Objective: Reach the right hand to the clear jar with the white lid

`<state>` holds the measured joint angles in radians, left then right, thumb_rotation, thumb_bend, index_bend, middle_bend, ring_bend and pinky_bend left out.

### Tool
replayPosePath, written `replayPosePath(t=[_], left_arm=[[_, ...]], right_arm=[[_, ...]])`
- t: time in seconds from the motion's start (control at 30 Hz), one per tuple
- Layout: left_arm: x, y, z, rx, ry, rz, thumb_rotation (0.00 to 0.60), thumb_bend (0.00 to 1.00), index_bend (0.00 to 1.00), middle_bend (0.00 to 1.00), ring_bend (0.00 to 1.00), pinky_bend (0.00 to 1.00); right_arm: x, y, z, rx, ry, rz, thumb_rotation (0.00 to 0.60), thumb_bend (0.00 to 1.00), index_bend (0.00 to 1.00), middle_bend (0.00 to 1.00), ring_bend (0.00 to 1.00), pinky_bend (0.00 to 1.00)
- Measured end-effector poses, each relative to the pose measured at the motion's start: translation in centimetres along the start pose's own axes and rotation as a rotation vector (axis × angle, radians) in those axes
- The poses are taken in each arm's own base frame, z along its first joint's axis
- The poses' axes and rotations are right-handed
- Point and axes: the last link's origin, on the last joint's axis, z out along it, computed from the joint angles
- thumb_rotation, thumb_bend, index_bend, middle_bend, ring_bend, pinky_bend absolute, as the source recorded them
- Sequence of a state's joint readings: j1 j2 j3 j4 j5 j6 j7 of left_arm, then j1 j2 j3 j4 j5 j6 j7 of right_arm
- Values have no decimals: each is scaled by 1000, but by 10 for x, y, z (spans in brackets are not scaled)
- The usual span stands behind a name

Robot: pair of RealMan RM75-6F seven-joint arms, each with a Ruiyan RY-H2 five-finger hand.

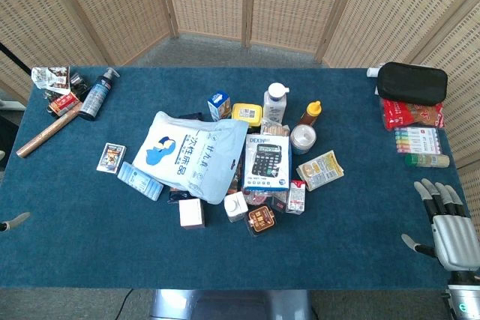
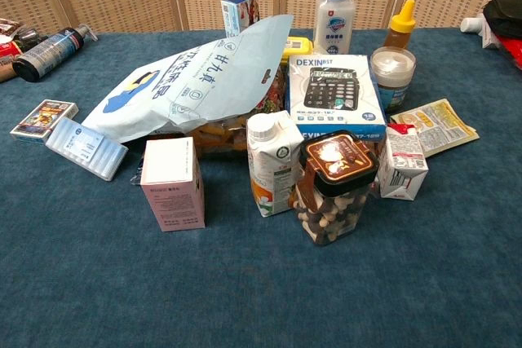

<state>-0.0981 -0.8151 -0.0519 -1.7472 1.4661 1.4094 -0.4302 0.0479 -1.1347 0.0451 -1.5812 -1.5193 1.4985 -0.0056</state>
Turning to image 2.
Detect round jar with blue label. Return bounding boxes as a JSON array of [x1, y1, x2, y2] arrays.
[[369, 46, 418, 114]]

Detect white green drink carton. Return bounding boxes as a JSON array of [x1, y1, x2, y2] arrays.
[[246, 109, 305, 218]]

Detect clear bag of yellow snacks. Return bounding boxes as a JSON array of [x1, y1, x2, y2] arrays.
[[148, 65, 289, 161]]

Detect clear jar with brown lid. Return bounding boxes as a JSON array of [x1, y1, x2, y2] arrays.
[[288, 130, 381, 247]]

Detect pink rectangular box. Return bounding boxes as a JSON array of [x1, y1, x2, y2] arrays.
[[139, 136, 206, 232]]

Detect Dexin calculator box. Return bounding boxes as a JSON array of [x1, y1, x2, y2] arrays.
[[284, 53, 387, 145]]

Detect light blue paper bag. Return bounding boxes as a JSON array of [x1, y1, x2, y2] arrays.
[[81, 14, 295, 144]]

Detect yellow lidded wipes pack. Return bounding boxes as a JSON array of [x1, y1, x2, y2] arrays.
[[281, 36, 315, 67]]

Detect white red milk carton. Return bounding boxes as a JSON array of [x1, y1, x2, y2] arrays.
[[376, 122, 430, 201]]

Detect small blue white carton box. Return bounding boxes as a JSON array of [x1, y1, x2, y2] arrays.
[[220, 0, 261, 42]]

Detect white blue hand soap bottle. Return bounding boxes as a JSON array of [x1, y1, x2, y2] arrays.
[[312, 0, 361, 57]]

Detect pale blue ribbed plastic case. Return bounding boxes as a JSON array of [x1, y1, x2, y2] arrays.
[[45, 117, 130, 183]]

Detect yellow printed snack packet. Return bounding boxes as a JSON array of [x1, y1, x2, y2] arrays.
[[389, 98, 480, 158]]

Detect blue table cloth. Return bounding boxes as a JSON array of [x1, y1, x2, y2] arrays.
[[0, 27, 522, 348]]

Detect honey bottle with yellow cap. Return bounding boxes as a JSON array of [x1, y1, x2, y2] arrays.
[[382, 0, 417, 51]]

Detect playing card box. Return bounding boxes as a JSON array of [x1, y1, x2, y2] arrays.
[[9, 99, 80, 146]]

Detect black pump dispenser bottle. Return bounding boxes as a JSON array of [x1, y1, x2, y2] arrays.
[[11, 23, 99, 83]]

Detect white tube with box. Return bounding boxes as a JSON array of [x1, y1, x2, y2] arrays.
[[460, 13, 503, 50]]

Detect red packaging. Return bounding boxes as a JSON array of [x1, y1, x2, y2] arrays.
[[497, 35, 522, 72]]

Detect red brown snack packages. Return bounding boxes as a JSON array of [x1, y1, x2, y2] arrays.
[[0, 17, 49, 84]]

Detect black bag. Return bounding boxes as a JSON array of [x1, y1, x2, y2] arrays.
[[482, 0, 522, 41]]

